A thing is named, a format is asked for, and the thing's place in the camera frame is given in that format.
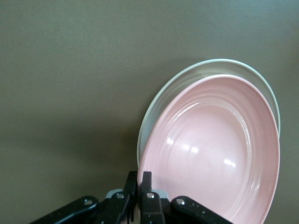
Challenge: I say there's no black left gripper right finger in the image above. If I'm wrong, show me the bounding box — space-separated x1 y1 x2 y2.
140 171 231 224

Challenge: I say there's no beige plate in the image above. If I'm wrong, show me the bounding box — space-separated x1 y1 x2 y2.
136 58 281 168

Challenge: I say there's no pink plate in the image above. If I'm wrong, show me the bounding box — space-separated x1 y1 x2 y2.
139 74 281 224

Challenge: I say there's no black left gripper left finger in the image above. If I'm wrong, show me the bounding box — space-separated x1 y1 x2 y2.
30 171 138 224

